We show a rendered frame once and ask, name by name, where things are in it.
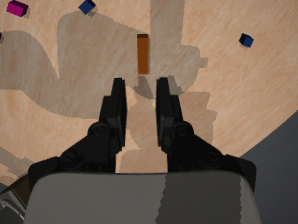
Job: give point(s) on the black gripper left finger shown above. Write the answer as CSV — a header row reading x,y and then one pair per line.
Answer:
x,y
97,151

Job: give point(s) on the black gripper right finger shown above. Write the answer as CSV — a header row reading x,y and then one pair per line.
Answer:
x,y
185,150

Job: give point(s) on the orange rod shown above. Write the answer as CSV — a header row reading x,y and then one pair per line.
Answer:
x,y
142,53

